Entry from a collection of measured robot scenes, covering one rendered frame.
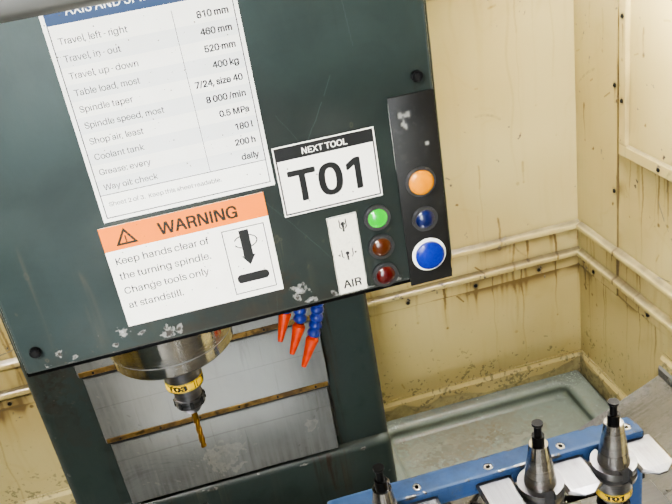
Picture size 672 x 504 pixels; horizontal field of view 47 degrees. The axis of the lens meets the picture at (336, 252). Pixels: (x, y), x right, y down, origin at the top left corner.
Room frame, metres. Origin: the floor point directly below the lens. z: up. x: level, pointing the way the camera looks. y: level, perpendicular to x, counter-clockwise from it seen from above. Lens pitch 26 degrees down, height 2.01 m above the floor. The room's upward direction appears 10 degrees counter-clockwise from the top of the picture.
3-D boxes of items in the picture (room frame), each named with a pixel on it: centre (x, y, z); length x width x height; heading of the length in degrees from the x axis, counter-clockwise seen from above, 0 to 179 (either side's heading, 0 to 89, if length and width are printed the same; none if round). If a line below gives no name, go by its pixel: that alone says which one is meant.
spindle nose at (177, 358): (0.86, 0.23, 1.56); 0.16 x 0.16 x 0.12
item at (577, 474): (0.80, -0.28, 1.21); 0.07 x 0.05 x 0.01; 8
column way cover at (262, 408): (1.30, 0.29, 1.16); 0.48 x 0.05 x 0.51; 98
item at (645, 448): (0.82, -0.39, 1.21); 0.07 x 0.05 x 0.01; 8
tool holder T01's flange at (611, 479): (0.81, -0.33, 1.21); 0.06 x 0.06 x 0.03
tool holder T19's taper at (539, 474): (0.80, -0.22, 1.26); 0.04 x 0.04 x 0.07
